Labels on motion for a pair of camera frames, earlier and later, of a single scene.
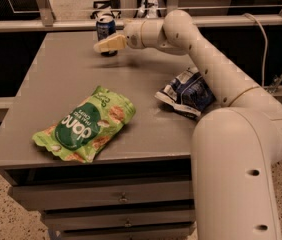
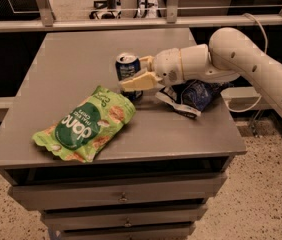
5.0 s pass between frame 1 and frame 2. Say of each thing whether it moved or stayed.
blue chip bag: stayed
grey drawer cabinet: stayed
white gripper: moved
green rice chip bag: stayed
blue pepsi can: moved
